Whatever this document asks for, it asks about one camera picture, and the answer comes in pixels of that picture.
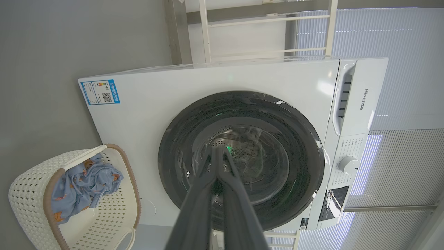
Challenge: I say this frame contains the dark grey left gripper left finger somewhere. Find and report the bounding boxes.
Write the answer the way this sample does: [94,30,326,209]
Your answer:
[166,146,220,250]

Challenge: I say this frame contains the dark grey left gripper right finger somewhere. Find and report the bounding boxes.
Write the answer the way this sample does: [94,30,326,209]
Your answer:
[217,146,270,250]

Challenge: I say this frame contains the black round glass washer door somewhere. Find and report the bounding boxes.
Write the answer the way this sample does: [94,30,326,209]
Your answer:
[158,91,325,231]

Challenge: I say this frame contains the blue cartoon print garment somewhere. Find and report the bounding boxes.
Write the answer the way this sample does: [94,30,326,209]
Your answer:
[51,153,124,224]

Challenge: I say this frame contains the black glossy display control panel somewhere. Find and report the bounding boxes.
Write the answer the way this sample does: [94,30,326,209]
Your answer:
[318,186,349,222]

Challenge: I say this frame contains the white Hisense washing machine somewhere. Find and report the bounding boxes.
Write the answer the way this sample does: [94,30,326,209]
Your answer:
[78,57,389,231]

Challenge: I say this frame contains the white washing machine dial knob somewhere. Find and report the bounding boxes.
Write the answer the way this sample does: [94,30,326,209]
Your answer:
[338,156,360,175]

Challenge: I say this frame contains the cream perforated laundry basket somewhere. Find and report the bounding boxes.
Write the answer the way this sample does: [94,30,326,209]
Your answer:
[9,144,142,250]

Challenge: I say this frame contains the blue energy label sticker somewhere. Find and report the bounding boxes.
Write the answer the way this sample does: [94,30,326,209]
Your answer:
[80,79,121,105]

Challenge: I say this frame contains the white detergent drawer front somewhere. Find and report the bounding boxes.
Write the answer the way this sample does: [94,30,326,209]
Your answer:
[332,58,389,136]

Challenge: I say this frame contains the white window blinds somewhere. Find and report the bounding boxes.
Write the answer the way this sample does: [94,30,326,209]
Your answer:
[271,7,444,250]

